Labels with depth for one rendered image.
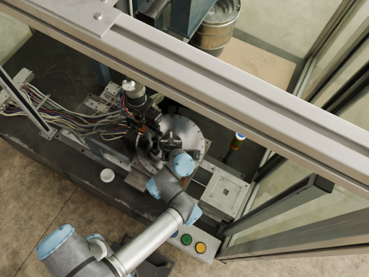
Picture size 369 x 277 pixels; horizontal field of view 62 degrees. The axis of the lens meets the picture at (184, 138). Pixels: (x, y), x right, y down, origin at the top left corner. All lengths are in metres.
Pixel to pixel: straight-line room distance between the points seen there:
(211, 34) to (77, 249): 1.25
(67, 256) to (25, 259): 1.54
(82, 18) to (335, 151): 0.29
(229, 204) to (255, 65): 0.94
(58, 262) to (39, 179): 1.65
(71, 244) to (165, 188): 0.35
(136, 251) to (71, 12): 0.76
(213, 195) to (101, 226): 1.12
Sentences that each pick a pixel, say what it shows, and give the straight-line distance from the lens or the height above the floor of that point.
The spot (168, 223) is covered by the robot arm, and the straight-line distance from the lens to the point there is 1.03.
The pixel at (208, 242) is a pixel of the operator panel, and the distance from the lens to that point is 1.43.
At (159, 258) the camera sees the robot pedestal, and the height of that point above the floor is 0.01.
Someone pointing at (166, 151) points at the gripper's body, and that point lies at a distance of 1.20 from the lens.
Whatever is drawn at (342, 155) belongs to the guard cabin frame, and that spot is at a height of 2.05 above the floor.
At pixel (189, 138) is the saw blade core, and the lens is 1.47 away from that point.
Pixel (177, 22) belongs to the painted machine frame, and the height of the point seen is 1.37.
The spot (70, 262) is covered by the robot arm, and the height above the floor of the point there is 1.39.
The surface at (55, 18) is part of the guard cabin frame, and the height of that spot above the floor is 2.05.
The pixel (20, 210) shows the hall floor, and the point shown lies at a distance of 2.55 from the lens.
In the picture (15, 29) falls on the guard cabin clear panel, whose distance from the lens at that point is 2.18.
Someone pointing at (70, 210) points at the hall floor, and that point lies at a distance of 2.43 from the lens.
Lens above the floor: 2.30
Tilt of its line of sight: 67 degrees down
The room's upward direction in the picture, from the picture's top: 10 degrees clockwise
